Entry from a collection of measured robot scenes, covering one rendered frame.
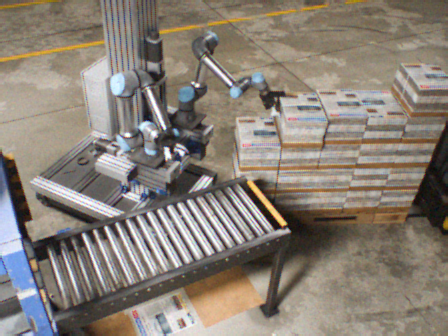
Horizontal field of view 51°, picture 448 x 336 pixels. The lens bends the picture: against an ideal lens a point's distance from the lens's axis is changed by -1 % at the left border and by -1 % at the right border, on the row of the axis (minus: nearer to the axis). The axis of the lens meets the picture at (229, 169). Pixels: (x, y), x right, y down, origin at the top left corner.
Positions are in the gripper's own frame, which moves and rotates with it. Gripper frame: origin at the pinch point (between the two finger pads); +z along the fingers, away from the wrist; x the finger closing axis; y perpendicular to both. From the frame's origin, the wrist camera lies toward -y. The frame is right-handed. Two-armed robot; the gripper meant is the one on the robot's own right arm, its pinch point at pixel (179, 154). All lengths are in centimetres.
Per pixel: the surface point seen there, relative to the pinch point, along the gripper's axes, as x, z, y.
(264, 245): -31, 47, 43
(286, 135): -95, -7, 17
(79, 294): 67, 19, 53
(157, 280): 31, 34, 48
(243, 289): -53, 24, 117
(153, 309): 7, 1, 125
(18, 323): 96, 17, 57
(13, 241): 99, 40, -18
